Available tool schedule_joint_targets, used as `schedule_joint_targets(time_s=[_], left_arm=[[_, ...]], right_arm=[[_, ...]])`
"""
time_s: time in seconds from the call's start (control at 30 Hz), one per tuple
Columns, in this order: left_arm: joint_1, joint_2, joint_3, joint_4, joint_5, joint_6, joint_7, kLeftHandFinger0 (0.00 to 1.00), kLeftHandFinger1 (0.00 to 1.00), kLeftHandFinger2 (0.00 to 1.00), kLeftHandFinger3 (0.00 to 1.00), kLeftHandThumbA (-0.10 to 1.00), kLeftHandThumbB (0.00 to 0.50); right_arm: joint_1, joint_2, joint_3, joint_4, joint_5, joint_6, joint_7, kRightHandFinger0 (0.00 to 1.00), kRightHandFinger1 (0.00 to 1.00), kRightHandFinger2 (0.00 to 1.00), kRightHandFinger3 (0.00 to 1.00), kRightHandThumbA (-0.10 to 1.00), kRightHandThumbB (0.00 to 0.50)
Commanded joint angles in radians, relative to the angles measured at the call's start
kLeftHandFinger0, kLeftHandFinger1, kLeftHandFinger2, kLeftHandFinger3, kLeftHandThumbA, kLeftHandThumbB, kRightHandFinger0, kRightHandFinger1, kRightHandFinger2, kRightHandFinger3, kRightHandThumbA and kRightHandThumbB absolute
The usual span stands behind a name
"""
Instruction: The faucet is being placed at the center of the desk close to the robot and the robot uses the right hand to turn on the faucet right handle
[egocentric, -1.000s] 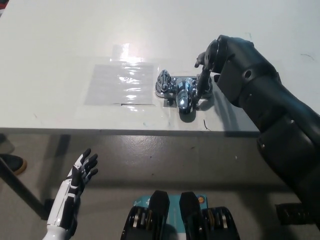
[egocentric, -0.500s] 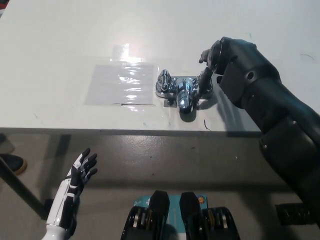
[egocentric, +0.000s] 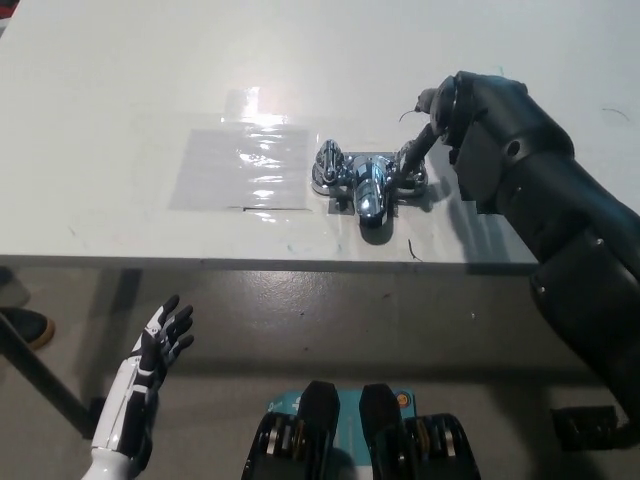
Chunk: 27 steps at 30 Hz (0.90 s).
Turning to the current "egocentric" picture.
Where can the clear plastic sheet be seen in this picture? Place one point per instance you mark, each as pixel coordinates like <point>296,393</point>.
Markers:
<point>240,170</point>

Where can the grey shoe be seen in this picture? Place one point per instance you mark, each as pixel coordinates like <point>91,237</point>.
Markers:
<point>12,290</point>

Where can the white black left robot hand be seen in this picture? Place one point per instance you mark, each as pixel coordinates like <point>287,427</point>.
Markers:
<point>125,385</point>

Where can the dark metal frame bar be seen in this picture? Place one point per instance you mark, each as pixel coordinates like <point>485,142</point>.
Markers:
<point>45,372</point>

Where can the chrome faucet body with spout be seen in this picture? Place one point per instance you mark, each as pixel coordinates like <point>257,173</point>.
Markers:
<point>369,200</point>

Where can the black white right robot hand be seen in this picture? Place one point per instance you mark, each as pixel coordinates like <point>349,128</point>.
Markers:
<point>425,135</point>

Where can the red black object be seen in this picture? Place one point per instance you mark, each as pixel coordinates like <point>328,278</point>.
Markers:
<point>3,10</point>

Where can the black floor plate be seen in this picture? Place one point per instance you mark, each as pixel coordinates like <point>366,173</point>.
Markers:
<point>580,430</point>

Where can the black shoe with tan sole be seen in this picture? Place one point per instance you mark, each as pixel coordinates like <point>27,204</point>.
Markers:
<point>27,327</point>

